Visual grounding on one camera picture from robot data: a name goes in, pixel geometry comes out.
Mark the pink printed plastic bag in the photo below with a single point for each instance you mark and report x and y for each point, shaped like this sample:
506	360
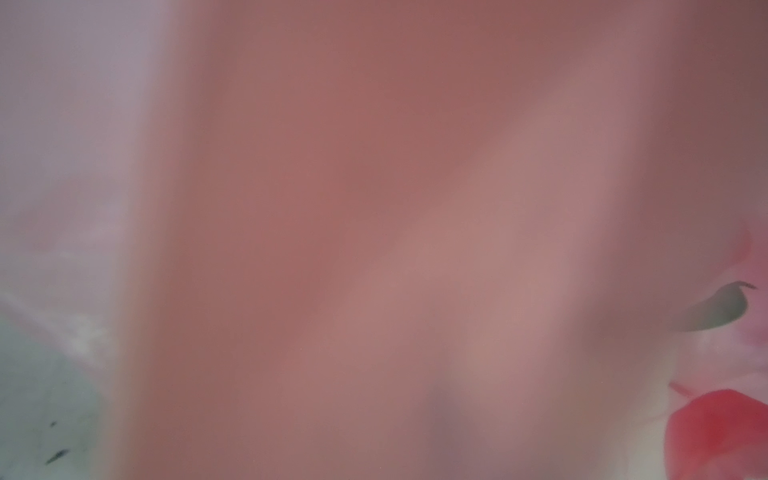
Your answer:
373	239

